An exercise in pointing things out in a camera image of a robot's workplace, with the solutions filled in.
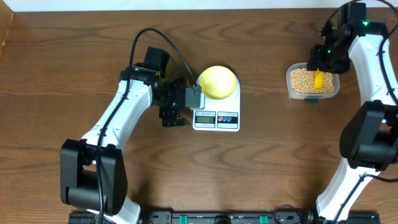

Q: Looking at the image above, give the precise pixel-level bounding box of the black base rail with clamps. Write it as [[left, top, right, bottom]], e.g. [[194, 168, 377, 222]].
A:
[[67, 205, 381, 224]]

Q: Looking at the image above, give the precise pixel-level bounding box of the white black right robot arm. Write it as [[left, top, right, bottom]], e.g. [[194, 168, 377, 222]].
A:
[[297, 1, 397, 223]]

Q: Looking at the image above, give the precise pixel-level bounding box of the clear container of soybeans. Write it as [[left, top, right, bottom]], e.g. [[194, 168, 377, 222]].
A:
[[286, 63, 340, 100]]

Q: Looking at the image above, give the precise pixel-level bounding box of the white digital kitchen scale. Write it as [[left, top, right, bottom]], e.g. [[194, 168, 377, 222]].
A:
[[193, 76, 241, 132]]

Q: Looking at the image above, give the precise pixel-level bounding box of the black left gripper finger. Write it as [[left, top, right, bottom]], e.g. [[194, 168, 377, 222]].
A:
[[185, 85, 205, 109], [162, 117, 190, 128]]

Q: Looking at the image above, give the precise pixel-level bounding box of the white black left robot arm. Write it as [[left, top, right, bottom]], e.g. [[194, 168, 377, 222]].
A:
[[60, 63, 205, 223]]

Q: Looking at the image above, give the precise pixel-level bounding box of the yellow plastic bowl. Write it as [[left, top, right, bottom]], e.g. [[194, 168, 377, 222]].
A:
[[198, 66, 237, 100]]

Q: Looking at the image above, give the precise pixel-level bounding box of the yellow plastic scoop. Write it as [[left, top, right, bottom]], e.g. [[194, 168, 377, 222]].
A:
[[313, 70, 324, 90]]

